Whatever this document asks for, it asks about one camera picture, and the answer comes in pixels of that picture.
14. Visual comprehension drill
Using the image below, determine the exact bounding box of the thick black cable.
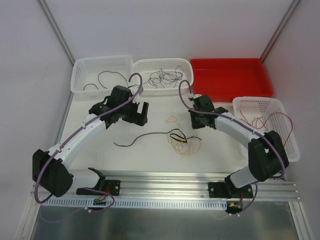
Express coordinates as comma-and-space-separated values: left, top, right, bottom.
83, 70, 131, 92
113, 128, 188, 148

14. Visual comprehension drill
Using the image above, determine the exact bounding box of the bundle of coloured cables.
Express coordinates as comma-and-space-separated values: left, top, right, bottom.
165, 115, 203, 157

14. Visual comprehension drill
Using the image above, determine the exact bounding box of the dark grey cable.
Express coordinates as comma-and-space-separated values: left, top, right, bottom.
158, 64, 186, 90
148, 70, 176, 88

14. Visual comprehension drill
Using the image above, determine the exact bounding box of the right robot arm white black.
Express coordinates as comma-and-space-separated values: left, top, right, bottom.
188, 94, 289, 198

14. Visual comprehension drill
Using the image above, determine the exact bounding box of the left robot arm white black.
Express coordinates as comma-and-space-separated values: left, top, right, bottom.
32, 85, 149, 197

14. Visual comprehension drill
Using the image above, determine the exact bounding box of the red plastic tray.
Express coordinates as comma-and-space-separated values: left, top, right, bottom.
190, 58, 273, 102

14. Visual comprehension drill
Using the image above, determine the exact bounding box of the white round-hole basket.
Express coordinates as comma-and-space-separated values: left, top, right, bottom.
132, 58, 194, 96

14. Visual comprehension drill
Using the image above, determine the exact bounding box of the translucent white square-hole basket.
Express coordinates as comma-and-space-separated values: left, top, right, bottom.
70, 55, 133, 98

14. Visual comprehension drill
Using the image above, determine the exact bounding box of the white basket on right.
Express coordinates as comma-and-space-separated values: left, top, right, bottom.
232, 96, 301, 162

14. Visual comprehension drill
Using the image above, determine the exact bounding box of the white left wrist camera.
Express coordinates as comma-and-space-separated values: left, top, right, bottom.
130, 84, 143, 104

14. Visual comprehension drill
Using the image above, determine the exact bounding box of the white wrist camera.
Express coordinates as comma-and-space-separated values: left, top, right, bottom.
188, 93, 202, 101
130, 84, 143, 104

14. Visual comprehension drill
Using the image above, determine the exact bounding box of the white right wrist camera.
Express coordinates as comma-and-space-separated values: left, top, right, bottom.
188, 93, 202, 101

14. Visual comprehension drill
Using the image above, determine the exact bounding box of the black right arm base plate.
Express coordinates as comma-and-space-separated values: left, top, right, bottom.
208, 182, 254, 199

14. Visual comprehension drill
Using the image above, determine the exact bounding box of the aluminium mounting rail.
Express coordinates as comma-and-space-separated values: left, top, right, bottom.
31, 171, 301, 201

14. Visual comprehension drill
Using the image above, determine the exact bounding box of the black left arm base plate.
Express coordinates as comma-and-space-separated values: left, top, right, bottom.
76, 179, 121, 196

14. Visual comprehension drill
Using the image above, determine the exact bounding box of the white slotted cable duct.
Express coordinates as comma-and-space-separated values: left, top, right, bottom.
44, 197, 227, 211

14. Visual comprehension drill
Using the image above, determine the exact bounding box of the aluminium corner post left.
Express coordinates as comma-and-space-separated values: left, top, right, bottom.
36, 0, 75, 66

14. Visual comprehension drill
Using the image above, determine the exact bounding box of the aluminium corner post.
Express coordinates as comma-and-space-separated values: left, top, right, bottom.
259, 0, 302, 63
36, 0, 75, 66

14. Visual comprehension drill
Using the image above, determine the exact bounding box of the aluminium corner post right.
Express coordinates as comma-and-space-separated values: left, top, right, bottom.
259, 0, 302, 63

